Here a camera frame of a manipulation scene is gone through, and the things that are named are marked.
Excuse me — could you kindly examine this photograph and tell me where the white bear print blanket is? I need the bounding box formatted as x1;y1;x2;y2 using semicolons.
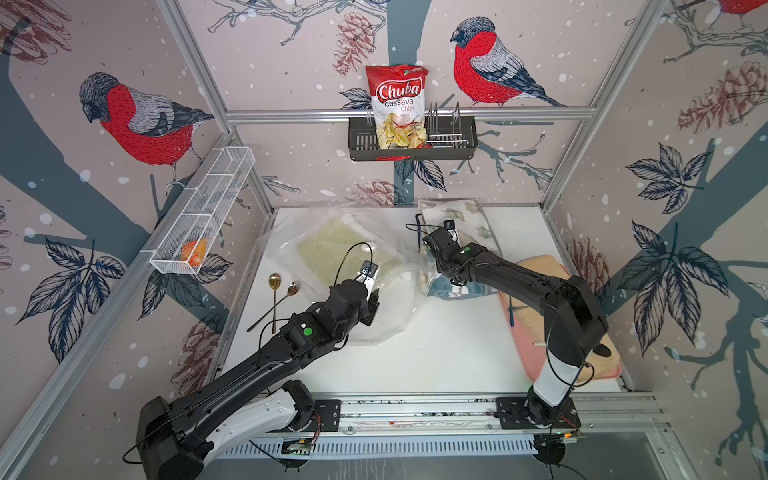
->
418;199;501;293

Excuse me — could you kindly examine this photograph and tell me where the pale green fleece blanket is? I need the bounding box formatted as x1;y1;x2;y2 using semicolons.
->
296;213;407;287

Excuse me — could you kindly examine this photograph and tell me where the clear plastic vacuum bag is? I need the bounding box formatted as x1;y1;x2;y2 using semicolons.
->
259;206;429;346

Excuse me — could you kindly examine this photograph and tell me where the teal bear blanket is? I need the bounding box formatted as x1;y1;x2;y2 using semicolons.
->
427;275;497;301

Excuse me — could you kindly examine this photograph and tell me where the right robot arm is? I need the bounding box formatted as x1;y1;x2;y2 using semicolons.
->
423;227;608;428

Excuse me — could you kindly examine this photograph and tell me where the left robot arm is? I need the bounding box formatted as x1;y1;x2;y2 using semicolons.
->
135;279;379;479

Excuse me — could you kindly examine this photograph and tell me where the red Chuba chips bag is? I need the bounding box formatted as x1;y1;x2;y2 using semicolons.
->
366;64;428;149

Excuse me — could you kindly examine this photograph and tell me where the copper spoon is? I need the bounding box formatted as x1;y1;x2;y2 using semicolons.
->
247;282;300;332

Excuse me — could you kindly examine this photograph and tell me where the gold spoon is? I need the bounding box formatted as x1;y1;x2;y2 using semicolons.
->
268;273;282;334

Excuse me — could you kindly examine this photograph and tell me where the beige pink cutting board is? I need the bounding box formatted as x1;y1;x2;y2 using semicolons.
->
498;255;622;380

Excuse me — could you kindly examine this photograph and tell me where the orange item in basket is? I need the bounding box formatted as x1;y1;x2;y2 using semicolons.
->
179;238;208;268

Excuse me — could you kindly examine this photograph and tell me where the black spoon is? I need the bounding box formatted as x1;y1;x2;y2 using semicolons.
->
593;343;612;358

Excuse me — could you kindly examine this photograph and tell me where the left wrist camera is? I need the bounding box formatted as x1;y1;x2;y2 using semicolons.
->
355;260;379;295

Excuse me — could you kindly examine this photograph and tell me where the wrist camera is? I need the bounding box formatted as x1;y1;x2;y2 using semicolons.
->
443;219;459;243
355;260;379;295

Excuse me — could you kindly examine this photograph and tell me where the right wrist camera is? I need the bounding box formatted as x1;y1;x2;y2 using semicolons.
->
443;219;459;243

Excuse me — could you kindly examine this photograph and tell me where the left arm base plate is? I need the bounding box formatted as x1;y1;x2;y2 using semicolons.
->
301;399;341;433

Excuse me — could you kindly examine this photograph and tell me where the black wall shelf basket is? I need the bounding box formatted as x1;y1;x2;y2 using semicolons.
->
348;116;478;161

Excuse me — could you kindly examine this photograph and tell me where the metal dish rack wire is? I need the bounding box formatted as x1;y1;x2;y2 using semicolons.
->
424;100;463;149

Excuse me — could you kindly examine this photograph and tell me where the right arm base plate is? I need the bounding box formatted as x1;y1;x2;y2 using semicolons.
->
493;395;582;430

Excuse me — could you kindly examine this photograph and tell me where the white mesh wall basket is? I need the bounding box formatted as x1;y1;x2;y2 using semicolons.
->
150;146;255;275

